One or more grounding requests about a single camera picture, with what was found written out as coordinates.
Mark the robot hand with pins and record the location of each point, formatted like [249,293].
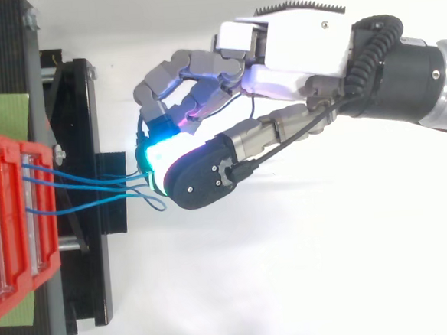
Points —
[299,51]

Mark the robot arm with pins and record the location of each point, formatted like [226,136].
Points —
[409,81]

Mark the black stand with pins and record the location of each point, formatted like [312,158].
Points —
[72,147]

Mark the red bin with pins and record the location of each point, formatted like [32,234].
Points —
[16,224]

